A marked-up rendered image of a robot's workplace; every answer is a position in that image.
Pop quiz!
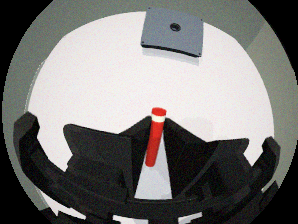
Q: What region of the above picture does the red peg with white band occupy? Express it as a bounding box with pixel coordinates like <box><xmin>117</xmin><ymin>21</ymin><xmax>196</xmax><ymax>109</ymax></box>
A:
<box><xmin>145</xmin><ymin>107</ymin><xmax>166</xmax><ymax>167</ymax></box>

